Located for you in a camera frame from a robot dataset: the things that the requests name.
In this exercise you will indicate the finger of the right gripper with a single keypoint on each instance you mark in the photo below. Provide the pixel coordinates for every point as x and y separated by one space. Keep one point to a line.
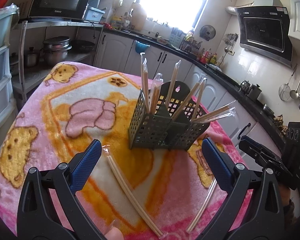
260 153

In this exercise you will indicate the dark green utensil basket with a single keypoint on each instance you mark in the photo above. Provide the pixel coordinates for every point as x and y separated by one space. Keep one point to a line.
159 130

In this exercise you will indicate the blue hanging bin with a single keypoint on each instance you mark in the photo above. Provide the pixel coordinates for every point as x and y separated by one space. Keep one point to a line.
141 47

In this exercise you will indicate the range hood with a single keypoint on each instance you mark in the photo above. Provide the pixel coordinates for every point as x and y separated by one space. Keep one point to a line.
264 30

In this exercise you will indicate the pink bear blanket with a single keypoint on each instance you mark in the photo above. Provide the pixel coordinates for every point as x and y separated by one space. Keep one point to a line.
77 103

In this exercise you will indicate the blue-grey storage box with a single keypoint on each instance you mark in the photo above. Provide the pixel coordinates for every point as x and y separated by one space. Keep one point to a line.
93 15

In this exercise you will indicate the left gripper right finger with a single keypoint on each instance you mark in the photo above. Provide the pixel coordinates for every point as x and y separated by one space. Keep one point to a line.
252 208

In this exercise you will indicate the metal pots on shelf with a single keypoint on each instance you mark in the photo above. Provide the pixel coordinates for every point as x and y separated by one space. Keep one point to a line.
55 50

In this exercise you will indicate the wall fan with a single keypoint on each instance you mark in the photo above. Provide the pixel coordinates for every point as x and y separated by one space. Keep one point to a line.
207 32

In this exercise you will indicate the plastic drawer unit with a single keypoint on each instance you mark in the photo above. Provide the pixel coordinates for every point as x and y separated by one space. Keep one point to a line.
8 108

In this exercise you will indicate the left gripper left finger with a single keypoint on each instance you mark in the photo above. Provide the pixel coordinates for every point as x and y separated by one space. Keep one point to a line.
37 217

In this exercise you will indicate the person's left hand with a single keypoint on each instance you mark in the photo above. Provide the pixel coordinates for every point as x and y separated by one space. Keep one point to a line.
113 232

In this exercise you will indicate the chopsticks pair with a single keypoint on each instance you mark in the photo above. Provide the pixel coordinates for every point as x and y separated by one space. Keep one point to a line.
155 92
144 80

